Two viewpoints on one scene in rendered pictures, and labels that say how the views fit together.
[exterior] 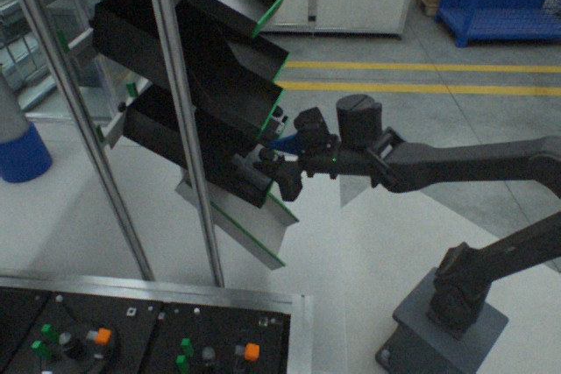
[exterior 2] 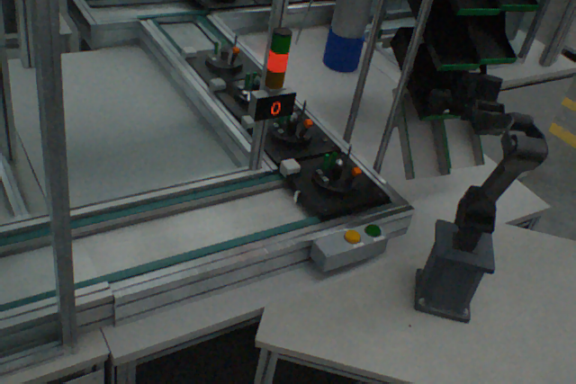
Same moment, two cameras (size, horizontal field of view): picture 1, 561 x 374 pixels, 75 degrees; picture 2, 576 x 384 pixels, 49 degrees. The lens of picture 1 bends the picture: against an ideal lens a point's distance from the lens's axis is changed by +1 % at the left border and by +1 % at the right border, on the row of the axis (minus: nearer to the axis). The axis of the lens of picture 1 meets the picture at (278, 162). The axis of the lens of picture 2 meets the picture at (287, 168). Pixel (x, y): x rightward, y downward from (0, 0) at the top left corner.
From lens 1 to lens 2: 1.30 m
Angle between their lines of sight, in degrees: 37
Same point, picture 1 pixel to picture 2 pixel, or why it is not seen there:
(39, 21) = not seen: outside the picture
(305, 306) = (404, 207)
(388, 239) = (512, 259)
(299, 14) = not seen: outside the picture
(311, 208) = not seen: hidden behind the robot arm
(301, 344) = (382, 214)
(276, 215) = (439, 162)
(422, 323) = (445, 232)
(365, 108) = (489, 79)
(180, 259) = (369, 159)
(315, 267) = not seen: hidden behind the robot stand
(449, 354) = (440, 245)
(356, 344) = (414, 261)
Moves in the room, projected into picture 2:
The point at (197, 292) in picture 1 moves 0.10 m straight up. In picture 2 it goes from (359, 161) to (367, 135)
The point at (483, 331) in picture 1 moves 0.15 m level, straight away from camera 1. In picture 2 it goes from (472, 258) to (532, 276)
